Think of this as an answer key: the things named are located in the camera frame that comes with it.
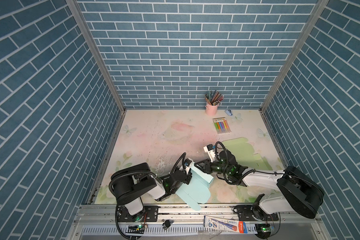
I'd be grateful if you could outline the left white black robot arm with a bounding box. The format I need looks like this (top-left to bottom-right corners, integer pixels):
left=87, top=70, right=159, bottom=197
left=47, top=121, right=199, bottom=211
left=109, top=159, right=192, bottom=220

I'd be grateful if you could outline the white red blue package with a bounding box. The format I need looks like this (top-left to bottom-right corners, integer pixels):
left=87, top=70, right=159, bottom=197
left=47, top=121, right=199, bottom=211
left=204, top=216, right=248, bottom=234

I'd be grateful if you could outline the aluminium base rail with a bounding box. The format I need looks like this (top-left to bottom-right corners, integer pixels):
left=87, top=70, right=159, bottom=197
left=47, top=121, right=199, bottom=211
left=67, top=204, right=330, bottom=240

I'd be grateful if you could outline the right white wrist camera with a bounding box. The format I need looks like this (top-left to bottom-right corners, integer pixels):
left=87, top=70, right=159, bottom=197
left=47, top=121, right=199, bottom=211
left=203, top=144, right=218, bottom=163

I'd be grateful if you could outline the left green circuit board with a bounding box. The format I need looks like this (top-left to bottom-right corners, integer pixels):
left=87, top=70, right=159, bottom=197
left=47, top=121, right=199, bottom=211
left=126, top=225, right=146, bottom=236

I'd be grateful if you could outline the pink pencil cup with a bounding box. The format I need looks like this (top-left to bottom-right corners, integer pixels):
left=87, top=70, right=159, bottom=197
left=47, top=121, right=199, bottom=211
left=205, top=104, right=219, bottom=116

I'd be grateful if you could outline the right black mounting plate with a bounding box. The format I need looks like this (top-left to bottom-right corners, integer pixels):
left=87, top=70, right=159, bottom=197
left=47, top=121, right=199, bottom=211
left=233, top=204, right=279, bottom=222

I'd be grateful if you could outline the right green lit device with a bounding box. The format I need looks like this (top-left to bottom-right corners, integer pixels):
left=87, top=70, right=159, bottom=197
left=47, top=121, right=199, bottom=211
left=255, top=224, right=272, bottom=240

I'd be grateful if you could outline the right black cable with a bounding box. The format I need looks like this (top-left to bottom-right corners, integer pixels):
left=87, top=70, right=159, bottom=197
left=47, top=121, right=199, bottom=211
left=214, top=140, right=325, bottom=193

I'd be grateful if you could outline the small black knob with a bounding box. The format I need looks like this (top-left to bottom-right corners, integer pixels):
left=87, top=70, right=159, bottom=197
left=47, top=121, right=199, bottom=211
left=163, top=220, right=172, bottom=231

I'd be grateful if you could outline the light blue paper box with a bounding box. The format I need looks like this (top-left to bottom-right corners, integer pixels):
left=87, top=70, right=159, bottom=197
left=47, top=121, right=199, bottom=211
left=176, top=165, right=214, bottom=211

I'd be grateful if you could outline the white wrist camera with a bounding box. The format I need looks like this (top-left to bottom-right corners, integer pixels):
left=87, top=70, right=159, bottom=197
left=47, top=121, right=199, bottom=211
left=203, top=144, right=218, bottom=163
left=182, top=158, right=194, bottom=176

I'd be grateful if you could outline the black mounting plate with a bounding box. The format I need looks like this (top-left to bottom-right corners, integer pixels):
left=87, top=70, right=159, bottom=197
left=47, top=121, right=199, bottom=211
left=233, top=204, right=279, bottom=222
left=117, top=206, right=159, bottom=223

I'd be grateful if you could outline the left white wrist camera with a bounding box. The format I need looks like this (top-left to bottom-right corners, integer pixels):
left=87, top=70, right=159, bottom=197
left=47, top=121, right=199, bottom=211
left=182, top=158, right=194, bottom=176

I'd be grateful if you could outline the coloured pencils bundle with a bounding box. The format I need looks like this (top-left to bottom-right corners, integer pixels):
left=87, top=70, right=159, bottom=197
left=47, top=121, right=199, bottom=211
left=205, top=91, right=224, bottom=106

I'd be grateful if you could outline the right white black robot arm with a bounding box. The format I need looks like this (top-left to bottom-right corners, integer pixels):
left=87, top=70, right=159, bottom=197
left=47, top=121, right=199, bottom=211
left=195, top=150, right=325, bottom=221

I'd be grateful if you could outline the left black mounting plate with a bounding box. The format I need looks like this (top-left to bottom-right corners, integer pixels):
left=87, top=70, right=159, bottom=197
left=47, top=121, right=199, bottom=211
left=117, top=206, right=159, bottom=223

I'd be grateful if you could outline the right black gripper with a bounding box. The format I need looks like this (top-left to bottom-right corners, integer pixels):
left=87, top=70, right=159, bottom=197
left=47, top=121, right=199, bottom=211
left=193, top=159, right=231, bottom=176

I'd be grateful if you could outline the left black corrugated cable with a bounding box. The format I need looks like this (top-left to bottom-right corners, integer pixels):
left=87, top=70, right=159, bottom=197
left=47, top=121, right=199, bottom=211
left=108, top=152, right=187, bottom=240

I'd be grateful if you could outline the light green flat paper box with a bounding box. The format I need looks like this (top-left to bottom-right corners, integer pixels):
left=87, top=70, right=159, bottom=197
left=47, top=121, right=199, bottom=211
left=223, top=138, right=272, bottom=171

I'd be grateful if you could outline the pack of coloured markers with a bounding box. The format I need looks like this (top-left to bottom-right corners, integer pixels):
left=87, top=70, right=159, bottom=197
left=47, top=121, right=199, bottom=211
left=213, top=118, right=231, bottom=134

